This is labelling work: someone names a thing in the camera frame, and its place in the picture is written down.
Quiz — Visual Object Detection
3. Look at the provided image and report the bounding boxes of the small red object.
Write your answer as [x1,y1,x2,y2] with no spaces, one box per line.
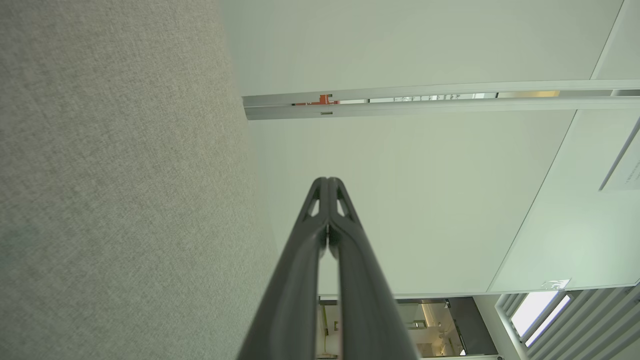
[294,93,341,107]

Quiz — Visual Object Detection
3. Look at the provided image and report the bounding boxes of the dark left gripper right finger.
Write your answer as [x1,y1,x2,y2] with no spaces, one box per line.
[327,177,419,360]

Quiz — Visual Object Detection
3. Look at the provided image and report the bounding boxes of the white wall sign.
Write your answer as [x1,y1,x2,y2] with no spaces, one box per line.
[598,117,640,194]

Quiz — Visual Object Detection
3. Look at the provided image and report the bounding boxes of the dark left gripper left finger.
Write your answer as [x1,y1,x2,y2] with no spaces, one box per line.
[237,177,331,360]

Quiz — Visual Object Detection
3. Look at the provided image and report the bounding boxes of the grey slatted window blind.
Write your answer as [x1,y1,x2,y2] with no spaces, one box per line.
[494,283,640,360]

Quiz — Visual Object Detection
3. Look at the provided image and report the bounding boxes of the grey fabric sofa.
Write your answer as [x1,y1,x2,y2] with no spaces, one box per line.
[0,0,281,360]

